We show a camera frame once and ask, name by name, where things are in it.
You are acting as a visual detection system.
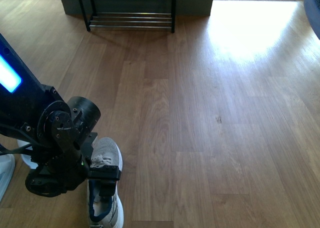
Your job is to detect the grey knit sneaker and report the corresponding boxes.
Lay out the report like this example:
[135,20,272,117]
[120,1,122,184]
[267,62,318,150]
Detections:
[87,137,124,228]

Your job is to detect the black metal shoe rack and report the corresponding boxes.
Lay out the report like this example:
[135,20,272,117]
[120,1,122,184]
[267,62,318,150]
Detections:
[78,0,177,33]

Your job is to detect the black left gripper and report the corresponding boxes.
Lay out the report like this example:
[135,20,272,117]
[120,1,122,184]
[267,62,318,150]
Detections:
[25,132,122,198]

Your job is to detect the blue upholstered seat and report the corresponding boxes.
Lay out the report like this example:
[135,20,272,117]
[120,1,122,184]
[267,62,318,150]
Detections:
[303,0,320,39]

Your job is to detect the light blue slide sandal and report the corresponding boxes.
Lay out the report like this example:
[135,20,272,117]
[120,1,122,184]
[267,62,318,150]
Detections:
[0,144,16,200]
[17,139,38,170]

